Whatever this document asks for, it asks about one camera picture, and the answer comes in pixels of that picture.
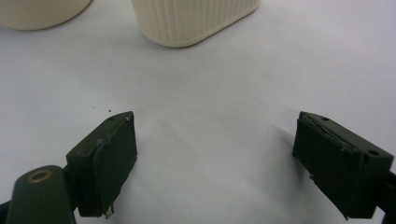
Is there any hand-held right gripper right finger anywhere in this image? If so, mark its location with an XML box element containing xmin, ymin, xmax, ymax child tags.
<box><xmin>291</xmin><ymin>110</ymin><xmax>395</xmax><ymax>220</ymax></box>

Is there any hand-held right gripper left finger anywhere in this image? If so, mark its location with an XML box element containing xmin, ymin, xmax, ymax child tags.
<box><xmin>64</xmin><ymin>110</ymin><xmax>138</xmax><ymax>219</ymax></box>

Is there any white bottle with blue pump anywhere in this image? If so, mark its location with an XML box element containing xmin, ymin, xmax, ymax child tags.
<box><xmin>0</xmin><ymin>0</ymin><xmax>93</xmax><ymax>32</ymax></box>

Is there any cream ribbed pump bottle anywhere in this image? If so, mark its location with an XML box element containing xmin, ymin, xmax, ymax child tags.
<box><xmin>130</xmin><ymin>0</ymin><xmax>262</xmax><ymax>49</ymax></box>

